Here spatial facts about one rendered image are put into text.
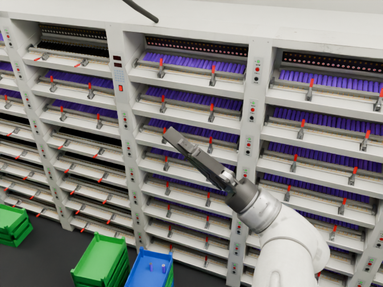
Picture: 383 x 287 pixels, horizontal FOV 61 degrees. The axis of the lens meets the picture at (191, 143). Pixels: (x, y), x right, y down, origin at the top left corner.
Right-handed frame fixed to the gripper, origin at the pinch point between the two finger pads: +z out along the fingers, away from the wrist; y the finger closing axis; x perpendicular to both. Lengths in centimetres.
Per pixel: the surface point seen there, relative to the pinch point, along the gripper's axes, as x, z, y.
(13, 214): 85, 68, -214
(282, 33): -75, -2, -47
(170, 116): -28, 14, -93
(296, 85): -66, -21, -56
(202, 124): -34, -1, -87
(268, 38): -66, 1, -44
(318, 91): -69, -30, -54
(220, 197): -18, -37, -121
